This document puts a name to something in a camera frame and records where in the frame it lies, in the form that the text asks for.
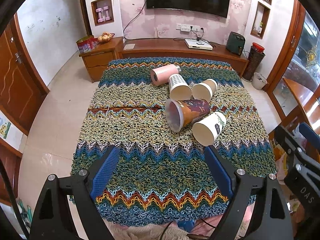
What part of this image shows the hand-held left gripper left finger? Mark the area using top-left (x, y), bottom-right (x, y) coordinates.
top-left (29, 145), bottom-right (121, 240)

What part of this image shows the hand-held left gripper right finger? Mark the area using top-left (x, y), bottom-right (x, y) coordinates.
top-left (204, 145), bottom-right (295, 240)

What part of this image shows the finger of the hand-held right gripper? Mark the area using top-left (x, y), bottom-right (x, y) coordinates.
top-left (299, 122), bottom-right (320, 155)
top-left (274, 124), bottom-right (309, 172)

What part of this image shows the white paper cup green print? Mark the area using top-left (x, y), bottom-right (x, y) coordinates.
top-left (192, 112), bottom-right (227, 146)

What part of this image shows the brown plastic cup with lid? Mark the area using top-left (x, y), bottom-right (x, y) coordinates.
top-left (164, 99), bottom-right (210, 132)

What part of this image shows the plain white paper cup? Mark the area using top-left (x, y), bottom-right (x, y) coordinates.
top-left (192, 79), bottom-right (218, 100)

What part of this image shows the checked paper cup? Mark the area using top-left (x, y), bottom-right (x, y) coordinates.
top-left (168, 74), bottom-right (192, 100)

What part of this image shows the yellow plastic bag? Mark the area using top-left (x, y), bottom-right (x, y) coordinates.
top-left (271, 140), bottom-right (288, 178)

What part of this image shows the colourful knitted blanket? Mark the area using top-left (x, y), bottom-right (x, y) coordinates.
top-left (70, 56), bottom-right (278, 227)

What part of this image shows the white bucket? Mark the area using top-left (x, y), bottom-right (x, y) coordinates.
top-left (251, 72), bottom-right (268, 91)

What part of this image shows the glass door cabinet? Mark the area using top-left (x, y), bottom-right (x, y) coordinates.
top-left (266, 0), bottom-right (320, 130)

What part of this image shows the dark tall bin red lid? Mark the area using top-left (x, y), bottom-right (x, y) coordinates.
top-left (242, 42), bottom-right (265, 82)

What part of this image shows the dark green appliance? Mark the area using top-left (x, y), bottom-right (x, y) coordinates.
top-left (226, 31), bottom-right (246, 55)

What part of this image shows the pink insulated bottle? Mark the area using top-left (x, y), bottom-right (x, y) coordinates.
top-left (150, 64), bottom-right (182, 87)

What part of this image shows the small wooden drawer cabinet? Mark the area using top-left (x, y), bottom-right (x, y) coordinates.
top-left (79, 36), bottom-right (124, 83)

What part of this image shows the wooden door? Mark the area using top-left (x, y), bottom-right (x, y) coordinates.
top-left (0, 14), bottom-right (49, 137)

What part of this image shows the red tin box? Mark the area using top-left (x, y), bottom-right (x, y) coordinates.
top-left (76, 36), bottom-right (98, 53)

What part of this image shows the white set-top box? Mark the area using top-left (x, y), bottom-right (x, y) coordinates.
top-left (184, 39), bottom-right (213, 50)

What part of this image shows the fruit bowl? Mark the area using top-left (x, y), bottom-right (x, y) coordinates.
top-left (97, 32), bottom-right (115, 44)

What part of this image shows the long wooden television cabinet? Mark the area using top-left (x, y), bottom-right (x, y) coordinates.
top-left (117, 38), bottom-right (249, 78)

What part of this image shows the white wall socket strip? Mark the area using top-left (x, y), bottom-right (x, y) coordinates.
top-left (176, 23), bottom-right (200, 33)

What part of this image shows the black television cable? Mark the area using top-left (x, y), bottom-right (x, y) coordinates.
top-left (122, 0), bottom-right (148, 40)

